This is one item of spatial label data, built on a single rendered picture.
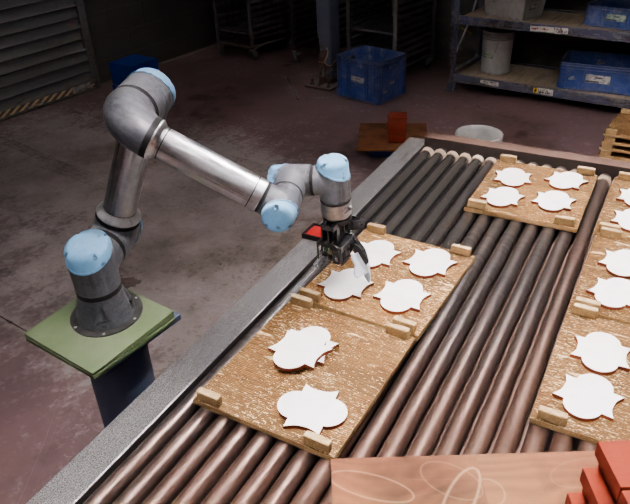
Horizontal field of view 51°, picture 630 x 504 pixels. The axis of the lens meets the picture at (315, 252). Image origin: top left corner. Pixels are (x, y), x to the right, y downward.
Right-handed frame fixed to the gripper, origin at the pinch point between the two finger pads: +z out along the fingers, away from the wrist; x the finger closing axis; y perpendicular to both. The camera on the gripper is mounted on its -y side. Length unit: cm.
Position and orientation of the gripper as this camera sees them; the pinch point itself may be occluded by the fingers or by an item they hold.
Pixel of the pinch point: (345, 273)
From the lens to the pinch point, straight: 175.8
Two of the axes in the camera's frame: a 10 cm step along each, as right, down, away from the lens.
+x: 8.6, 2.4, -4.5
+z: 0.8, 8.1, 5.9
